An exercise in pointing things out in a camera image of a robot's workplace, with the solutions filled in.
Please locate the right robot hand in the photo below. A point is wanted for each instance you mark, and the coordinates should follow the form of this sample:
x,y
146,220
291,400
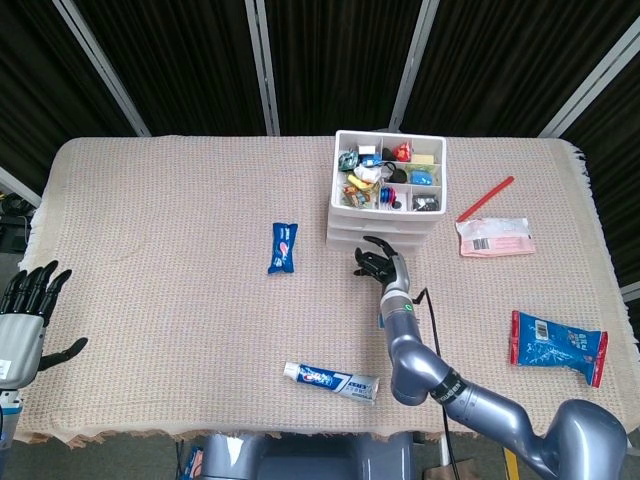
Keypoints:
x,y
399,270

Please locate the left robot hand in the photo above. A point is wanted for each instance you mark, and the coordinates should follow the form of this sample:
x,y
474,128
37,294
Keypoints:
x,y
20,345

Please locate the blue and white eraser block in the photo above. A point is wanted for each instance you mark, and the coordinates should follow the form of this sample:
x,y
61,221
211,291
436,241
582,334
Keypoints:
x,y
380,320

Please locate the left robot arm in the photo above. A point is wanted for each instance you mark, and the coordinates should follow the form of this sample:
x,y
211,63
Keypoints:
x,y
7,415

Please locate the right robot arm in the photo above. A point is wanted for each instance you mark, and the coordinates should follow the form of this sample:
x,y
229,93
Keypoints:
x,y
415,350

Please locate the white drawer organizer box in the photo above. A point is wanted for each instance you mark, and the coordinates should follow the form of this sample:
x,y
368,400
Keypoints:
x,y
387,214

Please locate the clear drawer with red item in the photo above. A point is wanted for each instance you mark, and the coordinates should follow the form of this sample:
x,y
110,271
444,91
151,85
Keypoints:
x,y
340,245

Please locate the pile of black clips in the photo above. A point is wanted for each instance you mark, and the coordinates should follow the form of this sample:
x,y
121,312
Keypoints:
x,y
426,203

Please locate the stack of coloured clips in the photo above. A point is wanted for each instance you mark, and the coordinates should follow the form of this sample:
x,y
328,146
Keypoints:
x,y
387,195

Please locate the colourful candy wrappers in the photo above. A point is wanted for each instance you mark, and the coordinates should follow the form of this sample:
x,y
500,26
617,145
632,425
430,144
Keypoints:
x,y
356,196

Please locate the black looped band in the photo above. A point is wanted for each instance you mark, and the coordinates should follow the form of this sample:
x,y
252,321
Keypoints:
x,y
398,176

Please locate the green blue small pack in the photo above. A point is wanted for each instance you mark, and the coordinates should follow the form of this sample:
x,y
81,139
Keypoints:
x,y
421,177

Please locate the yellow wrapped item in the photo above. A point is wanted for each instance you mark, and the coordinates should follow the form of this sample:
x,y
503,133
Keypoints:
x,y
357,180

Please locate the pink white plastic pouch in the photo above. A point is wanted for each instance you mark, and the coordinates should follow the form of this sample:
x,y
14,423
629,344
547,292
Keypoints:
x,y
495,237

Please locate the crumpled white tissue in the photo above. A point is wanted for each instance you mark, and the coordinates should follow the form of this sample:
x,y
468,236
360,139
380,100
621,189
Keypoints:
x,y
367,173

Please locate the red flat stick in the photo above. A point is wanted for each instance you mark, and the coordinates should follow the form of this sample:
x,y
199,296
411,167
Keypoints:
x,y
485,199

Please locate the small blue item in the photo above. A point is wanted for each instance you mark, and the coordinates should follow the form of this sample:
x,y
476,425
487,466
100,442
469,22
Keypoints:
x,y
371,161

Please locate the pale yellow sticky pad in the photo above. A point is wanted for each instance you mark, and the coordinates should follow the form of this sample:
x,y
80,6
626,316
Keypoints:
x,y
423,159

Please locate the small blue Pepsi snack pack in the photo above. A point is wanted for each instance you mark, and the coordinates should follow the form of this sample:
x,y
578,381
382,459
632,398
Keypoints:
x,y
283,247

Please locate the orange red small item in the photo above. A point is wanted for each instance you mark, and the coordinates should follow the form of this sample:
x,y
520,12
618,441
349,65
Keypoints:
x,y
402,151

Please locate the blue silver toothpaste tube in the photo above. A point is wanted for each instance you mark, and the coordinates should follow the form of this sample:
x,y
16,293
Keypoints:
x,y
330,381

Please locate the blue red snack bag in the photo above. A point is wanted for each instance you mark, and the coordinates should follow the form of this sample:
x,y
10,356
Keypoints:
x,y
555,347

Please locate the beige woven tablecloth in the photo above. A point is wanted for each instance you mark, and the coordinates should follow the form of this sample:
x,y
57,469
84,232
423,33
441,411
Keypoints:
x,y
150,200

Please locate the blue packet under table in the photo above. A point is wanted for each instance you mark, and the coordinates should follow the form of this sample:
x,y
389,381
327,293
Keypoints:
x,y
192,462

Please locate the grey robot torso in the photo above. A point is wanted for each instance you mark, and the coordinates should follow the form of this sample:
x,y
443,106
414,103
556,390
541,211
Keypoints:
x,y
300,457

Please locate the black pleated curtain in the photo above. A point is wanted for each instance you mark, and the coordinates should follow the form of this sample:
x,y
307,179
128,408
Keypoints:
x,y
175,60

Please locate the grey metal frame post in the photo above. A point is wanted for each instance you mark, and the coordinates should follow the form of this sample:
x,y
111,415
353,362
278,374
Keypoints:
x,y
410,70
20,187
265,75
100,67
590,80

